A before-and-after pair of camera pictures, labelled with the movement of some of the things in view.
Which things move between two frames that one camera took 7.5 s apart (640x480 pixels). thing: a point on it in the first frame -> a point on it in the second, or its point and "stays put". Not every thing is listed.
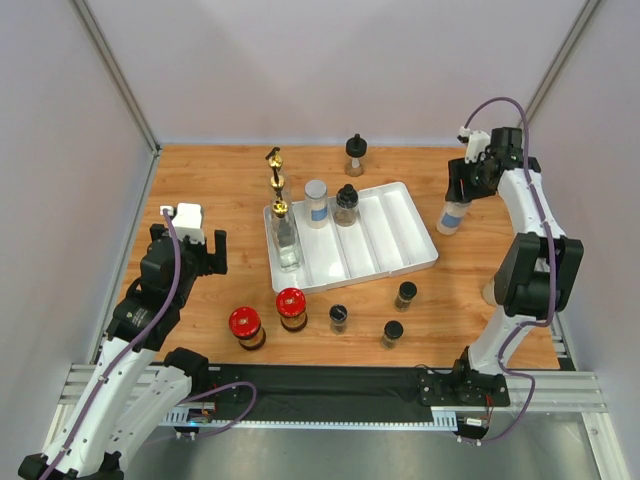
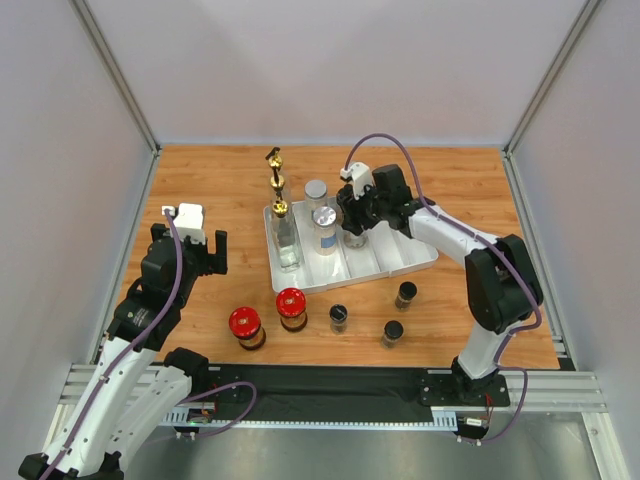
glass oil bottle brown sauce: [274, 160] stays put
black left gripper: [211, 262] stays put
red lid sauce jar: [245, 324] stays put
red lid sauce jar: [291, 304] stays put
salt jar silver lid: [451, 216] -> [324, 223]
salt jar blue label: [316, 202] stays put
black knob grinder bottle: [356, 148] -> [356, 242]
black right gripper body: [461, 179] -> [356, 212]
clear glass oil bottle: [289, 250] stays put
